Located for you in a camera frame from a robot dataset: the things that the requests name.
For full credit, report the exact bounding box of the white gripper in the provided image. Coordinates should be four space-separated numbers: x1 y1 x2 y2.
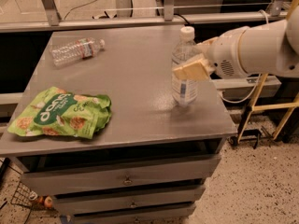
172 26 249 81

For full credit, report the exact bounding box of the blue labelled plastic bottle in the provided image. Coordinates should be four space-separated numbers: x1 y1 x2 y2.
172 26 199 106

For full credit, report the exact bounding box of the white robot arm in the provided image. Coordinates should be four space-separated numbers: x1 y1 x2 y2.
172 7 299 80

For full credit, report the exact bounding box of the clear crumpled water bottle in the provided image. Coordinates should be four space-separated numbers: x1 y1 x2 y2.
50 37 106 66

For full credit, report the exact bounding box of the grey metal railing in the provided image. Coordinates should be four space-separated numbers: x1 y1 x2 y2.
0 0 292 33

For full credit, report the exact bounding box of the yellow folding ladder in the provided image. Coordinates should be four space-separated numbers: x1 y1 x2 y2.
232 0 299 147

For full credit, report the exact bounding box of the grey drawer cabinet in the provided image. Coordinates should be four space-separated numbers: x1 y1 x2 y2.
0 25 238 224

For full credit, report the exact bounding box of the middle grey drawer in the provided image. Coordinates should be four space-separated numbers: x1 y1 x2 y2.
54 185 205 215

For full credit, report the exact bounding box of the grey drawer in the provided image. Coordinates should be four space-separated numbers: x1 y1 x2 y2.
73 203 195 224
54 185 205 215
21 155 221 195

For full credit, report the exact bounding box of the green snack chip bag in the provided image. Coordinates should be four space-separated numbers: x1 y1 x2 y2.
7 87 111 139

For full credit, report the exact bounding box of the bottom grey drawer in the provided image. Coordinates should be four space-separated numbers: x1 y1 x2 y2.
73 203 195 224

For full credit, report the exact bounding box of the top grey drawer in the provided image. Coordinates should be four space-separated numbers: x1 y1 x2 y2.
21 155 221 195

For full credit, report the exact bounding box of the black cable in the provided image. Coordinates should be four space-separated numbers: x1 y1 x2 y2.
174 13 192 26

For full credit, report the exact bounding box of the white cable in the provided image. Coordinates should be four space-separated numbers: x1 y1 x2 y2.
219 9 271 105

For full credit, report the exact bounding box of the wire basket on floor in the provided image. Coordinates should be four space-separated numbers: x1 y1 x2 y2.
10 182 53 210

